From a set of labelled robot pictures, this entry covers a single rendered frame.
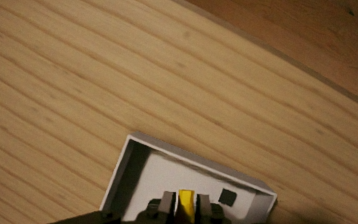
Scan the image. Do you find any yellow wire connector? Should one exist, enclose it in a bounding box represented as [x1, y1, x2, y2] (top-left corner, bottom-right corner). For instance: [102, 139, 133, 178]
[173, 189, 195, 224]

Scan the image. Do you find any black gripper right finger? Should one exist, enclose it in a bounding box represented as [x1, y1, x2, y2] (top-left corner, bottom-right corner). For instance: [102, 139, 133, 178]
[195, 194, 232, 224]

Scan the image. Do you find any open grey square box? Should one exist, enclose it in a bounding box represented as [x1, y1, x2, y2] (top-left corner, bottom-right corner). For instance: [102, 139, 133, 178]
[99, 131, 278, 224]

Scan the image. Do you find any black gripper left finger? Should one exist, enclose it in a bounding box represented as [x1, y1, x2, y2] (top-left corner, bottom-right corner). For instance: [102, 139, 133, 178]
[48, 191, 176, 224]

